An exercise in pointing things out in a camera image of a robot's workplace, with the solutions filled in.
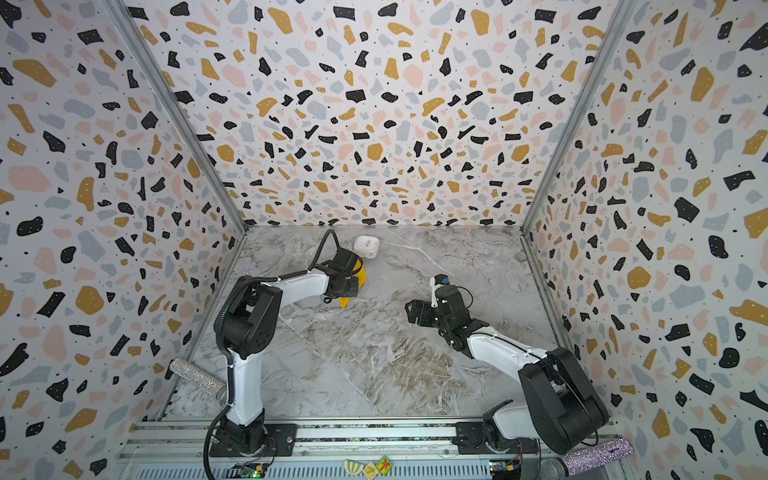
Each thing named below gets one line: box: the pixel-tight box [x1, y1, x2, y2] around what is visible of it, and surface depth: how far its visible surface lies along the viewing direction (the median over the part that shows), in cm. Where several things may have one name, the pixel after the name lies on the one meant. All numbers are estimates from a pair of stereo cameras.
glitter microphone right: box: [561, 438, 634, 476], surface depth 70 cm
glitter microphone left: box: [169, 358, 227, 399], surface depth 82 cm
